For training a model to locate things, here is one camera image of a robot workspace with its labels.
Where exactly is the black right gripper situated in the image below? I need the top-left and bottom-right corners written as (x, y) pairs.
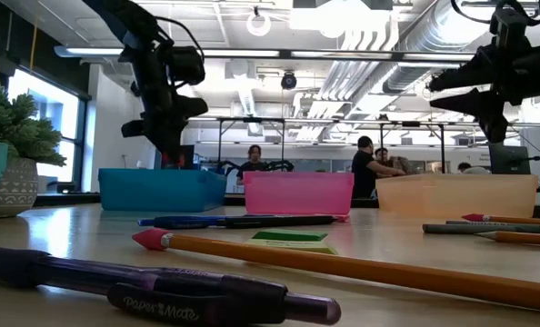
top-left (427, 42), bottom-right (540, 144)

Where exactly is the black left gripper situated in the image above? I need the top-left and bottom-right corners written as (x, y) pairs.
top-left (117, 39), bottom-right (209, 156)

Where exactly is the blue pen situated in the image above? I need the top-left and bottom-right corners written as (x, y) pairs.
top-left (136, 214), bottom-right (235, 230)

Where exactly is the grey crayon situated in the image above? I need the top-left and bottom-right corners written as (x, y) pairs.
top-left (422, 222), bottom-right (540, 236)
top-left (445, 219), bottom-right (525, 227)

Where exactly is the black pen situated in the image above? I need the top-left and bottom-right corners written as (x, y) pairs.
top-left (224, 214), bottom-right (339, 229)

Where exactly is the green eraser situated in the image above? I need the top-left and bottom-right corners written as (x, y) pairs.
top-left (251, 229), bottom-right (329, 243)

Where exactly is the purple pen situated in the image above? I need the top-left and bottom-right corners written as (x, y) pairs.
top-left (0, 245), bottom-right (343, 327)

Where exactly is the yellow-green eraser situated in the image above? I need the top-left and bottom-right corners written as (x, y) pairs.
top-left (244, 239), bottom-right (339, 256)

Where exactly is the blue plastic bin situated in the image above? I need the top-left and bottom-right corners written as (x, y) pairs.
top-left (97, 167), bottom-right (228, 213)

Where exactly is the black computer monitor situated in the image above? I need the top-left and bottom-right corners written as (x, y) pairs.
top-left (487, 142), bottom-right (533, 176)

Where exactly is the person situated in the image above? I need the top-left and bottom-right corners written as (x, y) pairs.
top-left (351, 135), bottom-right (407, 200)
top-left (373, 146), bottom-right (417, 176)
top-left (235, 144), bottom-right (269, 187)
top-left (456, 161), bottom-right (492, 176)

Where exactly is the long ceiling light bar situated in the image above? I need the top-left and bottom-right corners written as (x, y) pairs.
top-left (53, 45), bottom-right (476, 64)

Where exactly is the orange plastic bin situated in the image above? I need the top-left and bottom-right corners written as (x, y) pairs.
top-left (375, 173), bottom-right (540, 220)

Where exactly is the large window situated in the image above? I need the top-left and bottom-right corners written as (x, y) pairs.
top-left (0, 67), bottom-right (90, 193)

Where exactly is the pink plastic bin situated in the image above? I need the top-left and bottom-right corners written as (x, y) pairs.
top-left (243, 171), bottom-right (355, 217)

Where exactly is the green potted succulent plant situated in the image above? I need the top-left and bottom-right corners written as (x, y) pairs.
top-left (0, 85), bottom-right (67, 220)

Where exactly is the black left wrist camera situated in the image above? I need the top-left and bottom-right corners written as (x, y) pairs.
top-left (162, 45), bottom-right (206, 86)

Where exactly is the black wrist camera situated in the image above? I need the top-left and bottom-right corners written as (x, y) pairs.
top-left (489, 4), bottom-right (533, 46)
top-left (162, 45), bottom-right (206, 86)

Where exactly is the silver ventilation duct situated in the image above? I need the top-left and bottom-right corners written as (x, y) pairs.
top-left (382, 0), bottom-right (496, 94)

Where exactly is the black background rig frame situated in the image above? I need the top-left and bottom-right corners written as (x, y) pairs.
top-left (215, 116), bottom-right (287, 176)
top-left (377, 119), bottom-right (448, 174)

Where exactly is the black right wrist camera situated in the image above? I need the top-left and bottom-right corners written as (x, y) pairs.
top-left (489, 4), bottom-right (533, 46)

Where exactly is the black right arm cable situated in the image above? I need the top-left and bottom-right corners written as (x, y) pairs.
top-left (449, 0), bottom-right (540, 27)

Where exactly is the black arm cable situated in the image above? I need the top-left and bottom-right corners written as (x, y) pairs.
top-left (154, 15), bottom-right (206, 60)
top-left (449, 0), bottom-right (540, 27)

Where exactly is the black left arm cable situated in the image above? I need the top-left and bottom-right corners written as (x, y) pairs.
top-left (154, 15), bottom-right (206, 60)

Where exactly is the white ring light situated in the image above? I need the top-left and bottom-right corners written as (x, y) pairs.
top-left (245, 10), bottom-right (273, 38)

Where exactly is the black hanging camera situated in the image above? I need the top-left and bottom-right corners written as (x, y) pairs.
top-left (280, 71), bottom-right (299, 91)

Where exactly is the black metal table frame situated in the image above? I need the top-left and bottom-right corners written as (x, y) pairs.
top-left (33, 193), bottom-right (540, 220)

